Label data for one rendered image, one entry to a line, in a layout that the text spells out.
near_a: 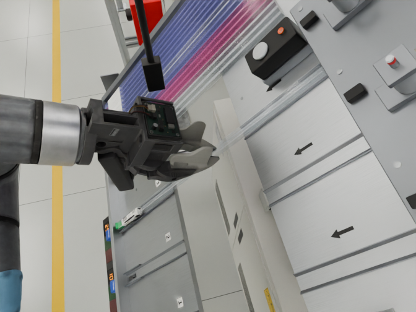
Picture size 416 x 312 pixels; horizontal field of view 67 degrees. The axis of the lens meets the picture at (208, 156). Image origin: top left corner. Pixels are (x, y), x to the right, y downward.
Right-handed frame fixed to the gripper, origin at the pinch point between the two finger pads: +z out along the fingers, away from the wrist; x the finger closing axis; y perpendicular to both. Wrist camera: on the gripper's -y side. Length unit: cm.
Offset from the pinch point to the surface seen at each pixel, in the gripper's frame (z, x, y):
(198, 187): 51, 38, -81
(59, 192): -6, 51, -112
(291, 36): 1.2, 4.0, 21.3
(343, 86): 0.3, -7.2, 23.8
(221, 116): 26.7, 31.4, -22.9
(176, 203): -1.4, -3.1, -11.1
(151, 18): 9, 68, -21
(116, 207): -6.1, 4.7, -29.4
